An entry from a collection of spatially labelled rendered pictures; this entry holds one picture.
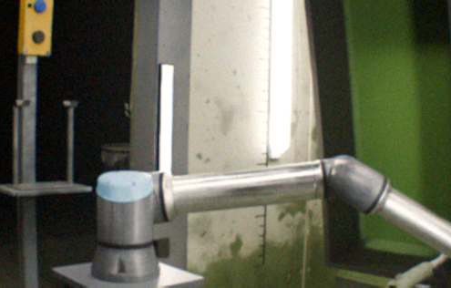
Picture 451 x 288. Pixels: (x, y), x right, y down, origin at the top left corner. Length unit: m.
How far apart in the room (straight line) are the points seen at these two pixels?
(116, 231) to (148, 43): 1.15
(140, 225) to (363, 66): 1.37
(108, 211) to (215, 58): 1.28
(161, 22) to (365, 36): 0.85
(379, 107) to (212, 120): 0.73
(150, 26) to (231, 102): 0.53
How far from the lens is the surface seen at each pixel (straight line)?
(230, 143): 2.73
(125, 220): 1.54
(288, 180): 1.69
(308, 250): 3.22
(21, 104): 2.23
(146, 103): 2.50
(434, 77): 2.45
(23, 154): 2.39
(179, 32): 2.54
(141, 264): 1.57
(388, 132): 2.58
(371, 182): 1.59
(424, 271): 2.13
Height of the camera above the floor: 1.08
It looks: 3 degrees down
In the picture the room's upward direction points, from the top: 1 degrees clockwise
